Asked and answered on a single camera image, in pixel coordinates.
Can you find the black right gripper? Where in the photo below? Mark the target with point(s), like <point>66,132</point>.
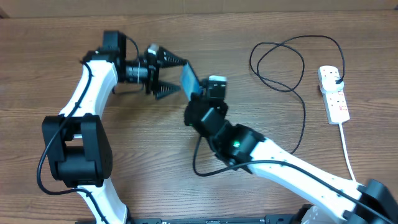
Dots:
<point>203,97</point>

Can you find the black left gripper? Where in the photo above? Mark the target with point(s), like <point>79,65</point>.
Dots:
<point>153,68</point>

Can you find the blue Galaxy smartphone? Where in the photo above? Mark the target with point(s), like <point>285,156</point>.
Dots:
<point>189,81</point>

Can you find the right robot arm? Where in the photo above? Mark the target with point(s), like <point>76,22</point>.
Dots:
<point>334,199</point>

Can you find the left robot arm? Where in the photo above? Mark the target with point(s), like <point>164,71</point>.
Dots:
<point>77,155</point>

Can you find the white charger plug adapter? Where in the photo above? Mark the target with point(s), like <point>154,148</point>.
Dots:
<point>330,85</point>

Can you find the white power strip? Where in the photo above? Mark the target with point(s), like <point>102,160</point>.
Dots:
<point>335,103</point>

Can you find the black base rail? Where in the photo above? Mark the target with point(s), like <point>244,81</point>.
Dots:
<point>268,219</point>

